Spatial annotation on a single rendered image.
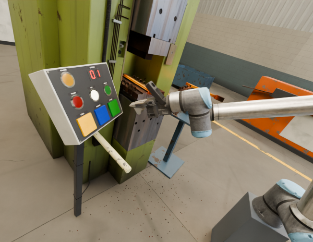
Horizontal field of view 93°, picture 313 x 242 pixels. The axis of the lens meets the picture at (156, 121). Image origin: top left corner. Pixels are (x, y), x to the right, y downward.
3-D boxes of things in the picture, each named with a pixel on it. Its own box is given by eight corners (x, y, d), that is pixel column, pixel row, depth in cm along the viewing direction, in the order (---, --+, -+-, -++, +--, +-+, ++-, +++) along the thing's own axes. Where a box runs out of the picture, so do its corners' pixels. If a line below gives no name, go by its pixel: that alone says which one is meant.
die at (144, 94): (153, 99, 127) (156, 90, 123) (136, 102, 113) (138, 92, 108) (124, 80, 147) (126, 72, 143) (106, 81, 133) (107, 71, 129)
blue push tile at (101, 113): (110, 119, 73) (105, 104, 71) (101, 125, 67) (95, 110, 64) (107, 119, 74) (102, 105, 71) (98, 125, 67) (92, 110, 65)
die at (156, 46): (166, 56, 110) (170, 42, 105) (147, 53, 95) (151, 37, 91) (131, 42, 130) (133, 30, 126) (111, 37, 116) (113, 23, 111)
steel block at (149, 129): (156, 138, 156) (169, 101, 135) (127, 151, 129) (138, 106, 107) (124, 112, 184) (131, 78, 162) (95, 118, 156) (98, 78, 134)
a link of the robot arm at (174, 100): (177, 93, 60) (181, 88, 68) (166, 95, 61) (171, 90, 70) (181, 114, 63) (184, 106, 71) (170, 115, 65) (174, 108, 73)
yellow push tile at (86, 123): (97, 128, 64) (91, 112, 62) (85, 136, 58) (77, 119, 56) (94, 128, 65) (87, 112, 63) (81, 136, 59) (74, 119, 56)
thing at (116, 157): (131, 171, 97) (133, 165, 95) (125, 175, 93) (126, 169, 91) (97, 134, 119) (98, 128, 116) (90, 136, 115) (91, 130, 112)
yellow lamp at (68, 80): (76, 86, 56) (76, 75, 54) (62, 87, 52) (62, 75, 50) (72, 83, 57) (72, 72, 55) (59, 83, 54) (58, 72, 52)
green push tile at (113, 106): (120, 111, 82) (116, 98, 79) (113, 116, 75) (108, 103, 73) (118, 112, 82) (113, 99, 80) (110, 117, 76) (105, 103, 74)
